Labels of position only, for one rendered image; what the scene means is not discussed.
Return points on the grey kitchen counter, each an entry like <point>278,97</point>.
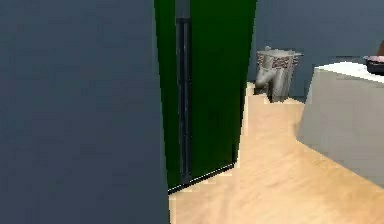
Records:
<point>346,120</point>

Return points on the dark green fridge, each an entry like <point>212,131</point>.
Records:
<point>213,100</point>

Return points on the grey bin with patterned band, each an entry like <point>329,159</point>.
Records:
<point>278,76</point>

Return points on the black bowl with pink contents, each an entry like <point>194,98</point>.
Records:
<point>376,65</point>

